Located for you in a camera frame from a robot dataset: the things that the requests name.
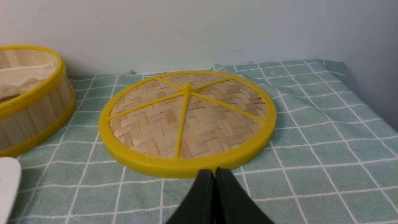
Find yellow rimmed woven steamer lid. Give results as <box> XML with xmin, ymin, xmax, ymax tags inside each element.
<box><xmin>98</xmin><ymin>70</ymin><xmax>277</xmax><ymax>179</ymax></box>

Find white square plate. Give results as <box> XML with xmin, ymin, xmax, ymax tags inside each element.
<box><xmin>0</xmin><ymin>157</ymin><xmax>22</xmax><ymax>224</ymax></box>

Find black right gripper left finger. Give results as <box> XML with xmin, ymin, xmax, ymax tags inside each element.
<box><xmin>166</xmin><ymin>169</ymin><xmax>215</xmax><ymax>224</ymax></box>

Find cream steamer liner paper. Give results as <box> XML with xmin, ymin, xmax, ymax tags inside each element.
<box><xmin>0</xmin><ymin>63</ymin><xmax>56</xmax><ymax>103</ymax></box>

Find yellow rimmed bamboo steamer basket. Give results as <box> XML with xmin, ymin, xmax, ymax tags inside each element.
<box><xmin>0</xmin><ymin>45</ymin><xmax>76</xmax><ymax>157</ymax></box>

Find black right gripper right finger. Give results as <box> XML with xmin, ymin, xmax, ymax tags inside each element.
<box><xmin>215</xmin><ymin>168</ymin><xmax>274</xmax><ymax>224</ymax></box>

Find green checkered tablecloth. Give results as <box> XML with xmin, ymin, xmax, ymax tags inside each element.
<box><xmin>9</xmin><ymin>59</ymin><xmax>398</xmax><ymax>224</ymax></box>

